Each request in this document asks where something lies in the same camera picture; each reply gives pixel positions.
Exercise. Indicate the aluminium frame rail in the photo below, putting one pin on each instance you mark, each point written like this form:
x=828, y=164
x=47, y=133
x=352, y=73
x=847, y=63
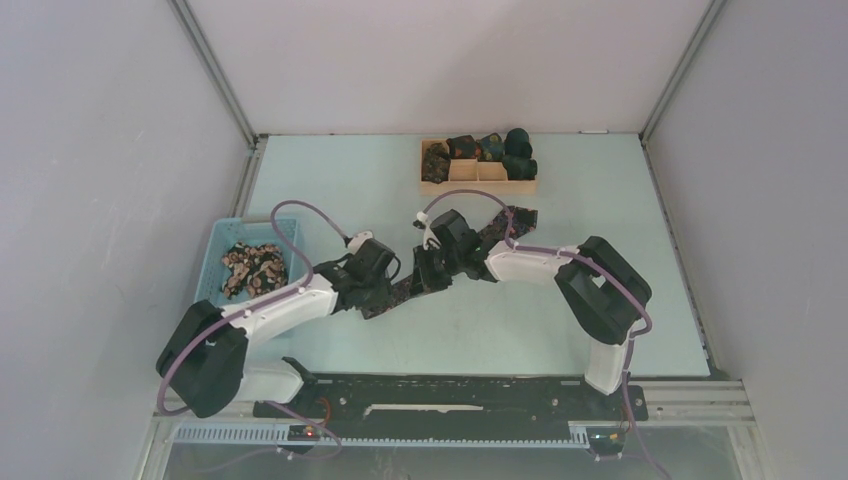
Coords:
x=690, y=403

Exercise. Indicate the dark floral rose tie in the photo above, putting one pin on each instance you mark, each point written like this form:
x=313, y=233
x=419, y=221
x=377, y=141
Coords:
x=520, y=222

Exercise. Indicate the dark green rolled tie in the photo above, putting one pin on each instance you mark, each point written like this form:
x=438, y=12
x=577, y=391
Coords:
x=519, y=168
x=517, y=143

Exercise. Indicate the black orange rolled tie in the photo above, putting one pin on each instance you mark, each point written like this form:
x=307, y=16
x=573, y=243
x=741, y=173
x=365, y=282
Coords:
x=463, y=147

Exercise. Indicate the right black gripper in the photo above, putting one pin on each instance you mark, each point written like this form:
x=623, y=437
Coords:
x=424, y=280

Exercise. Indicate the white cable duct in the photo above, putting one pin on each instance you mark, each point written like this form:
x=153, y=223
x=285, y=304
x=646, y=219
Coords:
x=279, y=436

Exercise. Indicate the blue patterned rolled tie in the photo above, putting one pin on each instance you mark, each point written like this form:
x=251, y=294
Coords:
x=491, y=148

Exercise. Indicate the wooden compartment box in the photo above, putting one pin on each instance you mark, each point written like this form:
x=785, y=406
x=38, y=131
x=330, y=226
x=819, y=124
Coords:
x=490, y=177

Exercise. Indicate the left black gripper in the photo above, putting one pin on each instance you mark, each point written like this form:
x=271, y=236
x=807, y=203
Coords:
x=385, y=287

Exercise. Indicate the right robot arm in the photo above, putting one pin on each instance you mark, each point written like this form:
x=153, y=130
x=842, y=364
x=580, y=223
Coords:
x=606, y=295

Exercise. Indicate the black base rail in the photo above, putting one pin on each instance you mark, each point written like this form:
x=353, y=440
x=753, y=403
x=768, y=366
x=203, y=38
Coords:
x=408, y=408

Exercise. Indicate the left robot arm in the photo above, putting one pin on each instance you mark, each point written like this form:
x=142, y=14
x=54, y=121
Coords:
x=208, y=363

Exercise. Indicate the dark floral rolled tie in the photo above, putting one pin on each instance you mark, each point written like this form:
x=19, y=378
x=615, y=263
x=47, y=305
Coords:
x=436, y=163

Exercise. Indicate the beige floral tie in basket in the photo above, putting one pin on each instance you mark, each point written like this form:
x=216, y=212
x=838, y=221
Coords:
x=254, y=270

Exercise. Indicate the light blue plastic basket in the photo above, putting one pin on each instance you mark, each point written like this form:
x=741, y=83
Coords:
x=284, y=233

